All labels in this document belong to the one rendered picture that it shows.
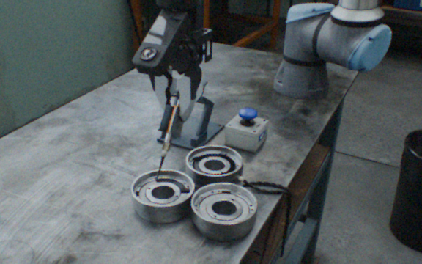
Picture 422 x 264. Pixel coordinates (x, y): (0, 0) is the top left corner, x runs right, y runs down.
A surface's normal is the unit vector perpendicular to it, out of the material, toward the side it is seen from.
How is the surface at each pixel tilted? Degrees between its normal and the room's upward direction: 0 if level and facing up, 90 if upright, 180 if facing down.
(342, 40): 96
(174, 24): 32
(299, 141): 0
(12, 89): 90
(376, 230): 0
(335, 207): 0
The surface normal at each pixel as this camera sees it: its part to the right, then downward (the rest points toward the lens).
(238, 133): -0.46, 0.43
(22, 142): 0.02, -0.87
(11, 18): 0.89, 0.24
